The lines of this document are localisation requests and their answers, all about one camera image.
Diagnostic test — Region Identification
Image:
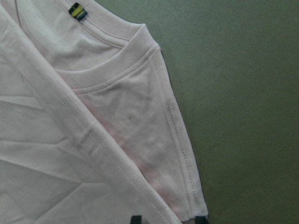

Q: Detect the pink Snoopy t-shirt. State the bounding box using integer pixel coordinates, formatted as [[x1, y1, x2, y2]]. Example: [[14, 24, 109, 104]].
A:
[[0, 0, 208, 224]]

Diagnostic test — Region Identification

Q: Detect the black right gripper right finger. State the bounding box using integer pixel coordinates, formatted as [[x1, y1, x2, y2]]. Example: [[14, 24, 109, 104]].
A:
[[195, 216, 208, 224]]

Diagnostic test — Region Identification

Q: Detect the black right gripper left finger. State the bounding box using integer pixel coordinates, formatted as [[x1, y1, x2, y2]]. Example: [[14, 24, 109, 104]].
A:
[[130, 215, 142, 224]]

